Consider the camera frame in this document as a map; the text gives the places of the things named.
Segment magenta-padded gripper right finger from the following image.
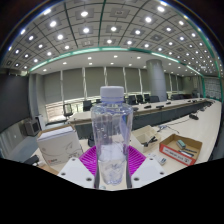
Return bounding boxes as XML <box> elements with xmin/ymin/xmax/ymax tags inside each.
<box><xmin>126</xmin><ymin>145</ymin><xmax>166</xmax><ymax>189</ymax></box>

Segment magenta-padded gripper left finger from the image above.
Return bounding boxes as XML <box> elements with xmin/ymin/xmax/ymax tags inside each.
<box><xmin>57</xmin><ymin>145</ymin><xmax>98</xmax><ymax>189</ymax></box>

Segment clear plastic water bottle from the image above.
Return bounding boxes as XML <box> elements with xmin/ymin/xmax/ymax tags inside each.
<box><xmin>90</xmin><ymin>85</ymin><xmax>134</xmax><ymax>186</ymax></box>

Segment small white remote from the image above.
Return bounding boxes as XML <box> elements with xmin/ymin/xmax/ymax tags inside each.
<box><xmin>156</xmin><ymin>155</ymin><xmax>169</xmax><ymax>167</ymax></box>

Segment small black tool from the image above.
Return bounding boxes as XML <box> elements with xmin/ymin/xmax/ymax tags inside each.
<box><xmin>141</xmin><ymin>135</ymin><xmax>158</xmax><ymax>148</ymax></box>

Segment red-edged open cardboard box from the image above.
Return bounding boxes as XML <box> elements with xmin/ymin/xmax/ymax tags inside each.
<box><xmin>158</xmin><ymin>133</ymin><xmax>204</xmax><ymax>167</ymax></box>

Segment black desk phone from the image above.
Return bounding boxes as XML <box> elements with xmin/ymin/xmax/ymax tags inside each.
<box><xmin>87</xmin><ymin>133</ymin><xmax>96</xmax><ymax>148</ymax></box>

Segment grey tool in box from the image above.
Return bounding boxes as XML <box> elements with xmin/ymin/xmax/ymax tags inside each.
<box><xmin>175</xmin><ymin>139</ymin><xmax>198</xmax><ymax>158</ymax></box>

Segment long curved conference desk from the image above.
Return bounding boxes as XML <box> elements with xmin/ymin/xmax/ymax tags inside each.
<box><xmin>68</xmin><ymin>97</ymin><xmax>214</xmax><ymax>139</ymax></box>

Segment grey box cabinet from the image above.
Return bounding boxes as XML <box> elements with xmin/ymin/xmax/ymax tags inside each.
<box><xmin>19</xmin><ymin>118</ymin><xmax>42</xmax><ymax>137</ymax></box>

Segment row of black office chairs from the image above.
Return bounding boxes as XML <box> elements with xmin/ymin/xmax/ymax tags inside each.
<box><xmin>62</xmin><ymin>93</ymin><xmax>201</xmax><ymax>118</ymax></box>

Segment round ceiling lights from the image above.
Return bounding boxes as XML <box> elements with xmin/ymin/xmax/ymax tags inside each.
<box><xmin>6</xmin><ymin>1</ymin><xmax>224</xmax><ymax>74</ymax></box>

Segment black adapter with cables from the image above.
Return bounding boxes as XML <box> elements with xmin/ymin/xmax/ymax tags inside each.
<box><xmin>23</xmin><ymin>154</ymin><xmax>40</xmax><ymax>167</ymax></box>

